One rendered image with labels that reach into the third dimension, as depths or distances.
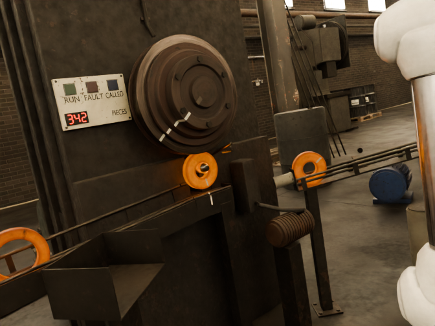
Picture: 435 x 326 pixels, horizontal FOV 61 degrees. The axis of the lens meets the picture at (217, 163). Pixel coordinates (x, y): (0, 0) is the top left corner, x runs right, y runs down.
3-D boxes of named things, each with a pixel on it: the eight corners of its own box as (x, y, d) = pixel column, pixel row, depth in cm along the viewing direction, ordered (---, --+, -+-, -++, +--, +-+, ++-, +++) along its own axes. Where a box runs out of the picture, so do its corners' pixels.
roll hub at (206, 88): (235, 92, 154) (202, 144, 144) (191, 41, 140) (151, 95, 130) (245, 90, 149) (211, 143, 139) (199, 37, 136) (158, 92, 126)
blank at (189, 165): (177, 160, 148) (180, 160, 145) (206, 145, 156) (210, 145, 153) (189, 195, 151) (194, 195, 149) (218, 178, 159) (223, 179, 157)
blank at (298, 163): (307, 191, 172) (310, 192, 169) (284, 168, 170) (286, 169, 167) (331, 167, 171) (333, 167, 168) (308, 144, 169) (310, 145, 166)
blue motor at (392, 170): (369, 208, 313) (364, 169, 308) (380, 190, 360) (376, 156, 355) (410, 208, 296) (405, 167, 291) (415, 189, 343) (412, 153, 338)
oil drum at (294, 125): (273, 189, 441) (261, 115, 428) (305, 176, 476) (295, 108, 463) (312, 193, 393) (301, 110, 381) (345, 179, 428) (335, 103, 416)
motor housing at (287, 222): (278, 328, 171) (260, 218, 163) (308, 306, 183) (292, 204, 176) (300, 339, 160) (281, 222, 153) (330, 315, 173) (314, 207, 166)
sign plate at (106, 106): (63, 130, 131) (50, 80, 128) (129, 119, 146) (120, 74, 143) (64, 130, 129) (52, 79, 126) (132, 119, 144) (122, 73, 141)
